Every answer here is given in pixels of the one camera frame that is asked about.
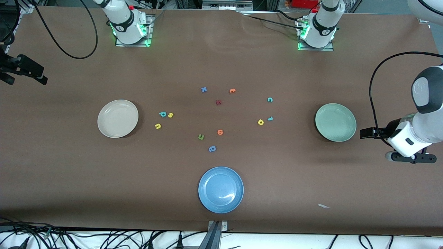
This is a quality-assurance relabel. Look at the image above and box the green round plate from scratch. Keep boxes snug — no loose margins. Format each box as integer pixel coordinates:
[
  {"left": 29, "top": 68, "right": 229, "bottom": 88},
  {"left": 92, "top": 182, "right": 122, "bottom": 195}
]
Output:
[{"left": 315, "top": 103, "right": 357, "bottom": 142}]

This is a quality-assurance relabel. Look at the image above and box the brown table cover sheet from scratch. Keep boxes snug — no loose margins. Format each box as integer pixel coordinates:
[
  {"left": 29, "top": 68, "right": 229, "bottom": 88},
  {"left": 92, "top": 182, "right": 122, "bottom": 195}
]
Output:
[{"left": 0, "top": 5, "right": 443, "bottom": 236}]

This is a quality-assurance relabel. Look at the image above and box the beige round plate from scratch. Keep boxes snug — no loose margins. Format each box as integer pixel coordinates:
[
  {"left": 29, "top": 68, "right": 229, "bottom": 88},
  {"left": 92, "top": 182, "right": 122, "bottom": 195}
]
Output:
[{"left": 97, "top": 100, "right": 139, "bottom": 138}]

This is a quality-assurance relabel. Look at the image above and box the red box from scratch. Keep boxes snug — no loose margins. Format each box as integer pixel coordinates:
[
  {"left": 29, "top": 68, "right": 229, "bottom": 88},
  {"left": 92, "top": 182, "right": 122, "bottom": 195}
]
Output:
[{"left": 286, "top": 0, "right": 319, "bottom": 9}]

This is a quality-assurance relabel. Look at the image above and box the black table cable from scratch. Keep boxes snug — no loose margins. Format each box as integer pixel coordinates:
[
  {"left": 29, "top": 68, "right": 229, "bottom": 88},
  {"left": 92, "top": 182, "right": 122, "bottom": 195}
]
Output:
[
  {"left": 273, "top": 10, "right": 307, "bottom": 23},
  {"left": 242, "top": 14, "right": 303, "bottom": 30}
]

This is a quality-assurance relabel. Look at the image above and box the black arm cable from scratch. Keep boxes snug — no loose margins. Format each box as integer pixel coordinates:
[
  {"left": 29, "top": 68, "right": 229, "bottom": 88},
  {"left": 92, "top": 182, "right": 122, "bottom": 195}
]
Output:
[
  {"left": 31, "top": 0, "right": 98, "bottom": 59},
  {"left": 369, "top": 51, "right": 443, "bottom": 148}
]

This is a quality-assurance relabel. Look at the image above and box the grey metal equipment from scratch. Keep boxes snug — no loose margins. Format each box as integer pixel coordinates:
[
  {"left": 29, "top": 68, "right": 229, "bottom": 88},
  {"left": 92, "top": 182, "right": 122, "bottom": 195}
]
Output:
[{"left": 202, "top": 0, "right": 254, "bottom": 11}]

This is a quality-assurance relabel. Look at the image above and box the blue round plate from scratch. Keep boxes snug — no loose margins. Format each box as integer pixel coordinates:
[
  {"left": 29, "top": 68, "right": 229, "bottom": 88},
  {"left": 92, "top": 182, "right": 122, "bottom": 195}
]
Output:
[{"left": 198, "top": 167, "right": 244, "bottom": 214}]

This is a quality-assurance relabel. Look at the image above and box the aluminium profile bracket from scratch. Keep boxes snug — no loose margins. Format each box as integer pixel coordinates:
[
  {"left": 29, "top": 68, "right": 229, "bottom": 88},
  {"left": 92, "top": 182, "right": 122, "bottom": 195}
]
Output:
[{"left": 199, "top": 221, "right": 228, "bottom": 249}]

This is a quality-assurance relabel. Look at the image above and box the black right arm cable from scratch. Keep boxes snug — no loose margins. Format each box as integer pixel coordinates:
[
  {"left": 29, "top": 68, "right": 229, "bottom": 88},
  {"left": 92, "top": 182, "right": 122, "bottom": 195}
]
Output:
[{"left": 31, "top": 0, "right": 98, "bottom": 59}]

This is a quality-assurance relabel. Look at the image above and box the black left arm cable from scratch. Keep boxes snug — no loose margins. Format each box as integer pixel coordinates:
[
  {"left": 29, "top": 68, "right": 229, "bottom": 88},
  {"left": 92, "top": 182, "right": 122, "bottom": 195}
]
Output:
[{"left": 369, "top": 51, "right": 443, "bottom": 148}]

